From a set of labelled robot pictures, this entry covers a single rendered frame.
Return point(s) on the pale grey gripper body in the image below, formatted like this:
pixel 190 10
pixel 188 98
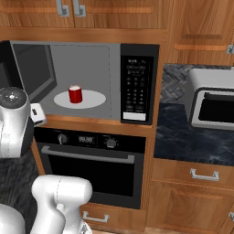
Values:
pixel 42 122

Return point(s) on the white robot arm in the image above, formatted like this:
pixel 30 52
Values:
pixel 15 131

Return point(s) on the red mug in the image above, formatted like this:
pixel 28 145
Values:
pixel 75 95

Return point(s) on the dark microwave door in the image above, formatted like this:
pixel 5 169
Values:
pixel 33 70

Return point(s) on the white round microwave plate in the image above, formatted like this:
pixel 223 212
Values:
pixel 94 100

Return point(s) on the black and grey microwave oven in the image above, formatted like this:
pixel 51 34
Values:
pixel 91 70

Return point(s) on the black oven knob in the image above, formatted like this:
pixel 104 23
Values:
pixel 111 143
pixel 62 139

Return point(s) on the black built-in oven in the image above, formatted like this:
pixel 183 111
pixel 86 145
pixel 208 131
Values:
pixel 100 176

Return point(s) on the wooden drawer front under oven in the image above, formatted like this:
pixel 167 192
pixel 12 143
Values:
pixel 128 218

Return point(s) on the wooden base cupboard door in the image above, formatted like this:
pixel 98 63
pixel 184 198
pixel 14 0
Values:
pixel 186 210

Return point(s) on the white toaster oven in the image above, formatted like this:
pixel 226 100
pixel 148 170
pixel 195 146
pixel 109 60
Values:
pixel 213 100

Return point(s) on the tall wooden cupboard door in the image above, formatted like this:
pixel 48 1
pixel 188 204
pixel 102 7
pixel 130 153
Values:
pixel 201 27

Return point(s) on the wooden wall cupboard door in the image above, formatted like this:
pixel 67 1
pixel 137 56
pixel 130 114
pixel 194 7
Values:
pixel 122 13
pixel 30 13

